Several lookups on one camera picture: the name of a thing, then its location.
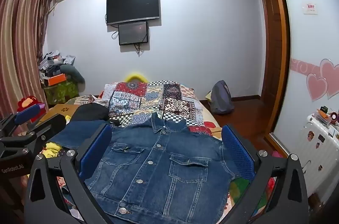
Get striped brown curtain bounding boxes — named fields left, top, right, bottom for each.
left=0, top=0, right=54, bottom=118

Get small black wall monitor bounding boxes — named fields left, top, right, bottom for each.
left=118, top=21, right=149, bottom=46

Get green patterned fabric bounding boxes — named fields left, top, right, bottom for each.
left=44, top=81, right=80, bottom=105

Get yellow ring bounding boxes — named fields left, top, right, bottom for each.
left=125, top=71, right=149, bottom=83

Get wooden door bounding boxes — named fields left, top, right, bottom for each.
left=261, top=0, right=282, bottom=106

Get red plush flower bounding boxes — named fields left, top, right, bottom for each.
left=17, top=96, right=47, bottom=118

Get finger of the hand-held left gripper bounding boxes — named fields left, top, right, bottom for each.
left=0, top=105, right=47, bottom=137
left=0, top=114, right=67, bottom=158

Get black garment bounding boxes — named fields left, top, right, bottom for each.
left=71, top=104, right=111, bottom=123

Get orange box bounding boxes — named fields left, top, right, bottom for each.
left=43, top=74, right=68, bottom=87

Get white wardrobe door pink hearts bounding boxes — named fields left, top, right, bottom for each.
left=270, top=0, right=339, bottom=161

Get yellow cloth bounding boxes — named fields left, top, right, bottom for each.
left=44, top=143, right=64, bottom=159

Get patchwork printed blanket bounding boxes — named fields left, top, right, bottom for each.
left=102, top=81, right=206, bottom=129

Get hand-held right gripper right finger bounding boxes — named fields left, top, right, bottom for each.
left=220, top=124, right=309, bottom=224

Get black wall television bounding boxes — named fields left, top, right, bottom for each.
left=106, top=0, right=160, bottom=26

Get pile of clutter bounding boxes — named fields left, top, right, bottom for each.
left=38, top=50, right=76, bottom=77

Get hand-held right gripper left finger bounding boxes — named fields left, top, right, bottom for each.
left=24, top=123, right=117, bottom=224

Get grey backpack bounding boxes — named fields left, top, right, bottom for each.
left=209, top=80, right=235, bottom=115

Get blue denim jeans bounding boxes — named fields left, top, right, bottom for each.
left=51, top=112, right=236, bottom=224

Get cardboard box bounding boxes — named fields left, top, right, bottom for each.
left=40, top=104, right=80, bottom=124

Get colourful printed bed sheet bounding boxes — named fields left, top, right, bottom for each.
left=40, top=95, right=276, bottom=217

